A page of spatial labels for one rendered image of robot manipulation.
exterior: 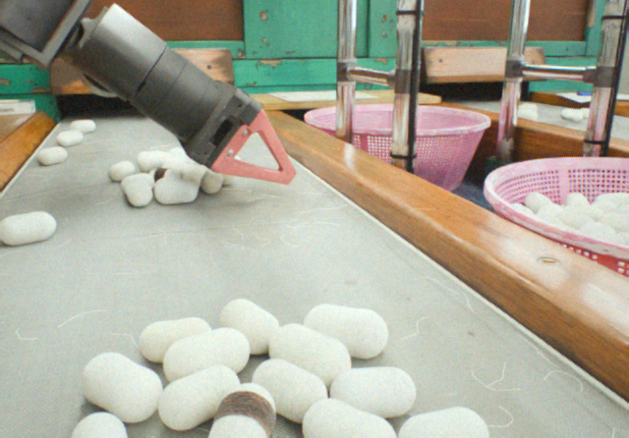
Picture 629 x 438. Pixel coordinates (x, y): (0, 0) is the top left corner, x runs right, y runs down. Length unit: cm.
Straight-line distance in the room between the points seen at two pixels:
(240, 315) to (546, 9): 118
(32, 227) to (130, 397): 22
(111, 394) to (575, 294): 20
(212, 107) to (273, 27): 61
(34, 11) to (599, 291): 39
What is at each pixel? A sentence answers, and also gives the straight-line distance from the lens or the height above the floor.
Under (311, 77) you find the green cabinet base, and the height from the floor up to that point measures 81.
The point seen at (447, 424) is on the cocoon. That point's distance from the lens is 19.
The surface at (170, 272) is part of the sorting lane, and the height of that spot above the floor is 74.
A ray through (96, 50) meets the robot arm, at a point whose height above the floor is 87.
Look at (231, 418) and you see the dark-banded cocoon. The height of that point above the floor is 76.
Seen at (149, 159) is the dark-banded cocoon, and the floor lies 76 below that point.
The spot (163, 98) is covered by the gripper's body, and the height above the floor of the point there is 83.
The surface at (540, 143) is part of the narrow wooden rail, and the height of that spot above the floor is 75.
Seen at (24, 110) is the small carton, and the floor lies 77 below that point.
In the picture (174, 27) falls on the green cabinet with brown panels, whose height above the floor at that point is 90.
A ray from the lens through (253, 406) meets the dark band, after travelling 19.
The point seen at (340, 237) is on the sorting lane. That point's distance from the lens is 38.
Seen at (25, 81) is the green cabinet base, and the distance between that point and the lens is 101.
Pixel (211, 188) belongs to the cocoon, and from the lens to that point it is 49.
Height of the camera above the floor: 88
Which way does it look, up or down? 17 degrees down
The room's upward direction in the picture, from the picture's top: straight up
